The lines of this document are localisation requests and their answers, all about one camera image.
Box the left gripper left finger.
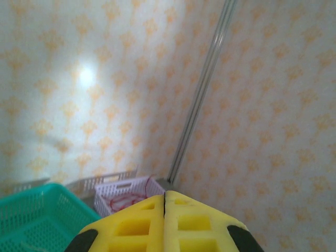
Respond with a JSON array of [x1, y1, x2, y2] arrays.
[[67, 195, 165, 252]]

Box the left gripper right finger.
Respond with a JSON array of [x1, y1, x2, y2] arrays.
[[164, 190, 265, 252]]

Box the lilac plastic basket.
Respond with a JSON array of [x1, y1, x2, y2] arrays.
[[93, 175, 166, 218]]

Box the teal plastic basket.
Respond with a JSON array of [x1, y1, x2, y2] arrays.
[[0, 183, 102, 252]]

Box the long red cable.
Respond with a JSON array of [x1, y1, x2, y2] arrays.
[[104, 177, 155, 211]]

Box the aluminium frame post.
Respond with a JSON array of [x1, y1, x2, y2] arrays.
[[167, 0, 238, 184]]

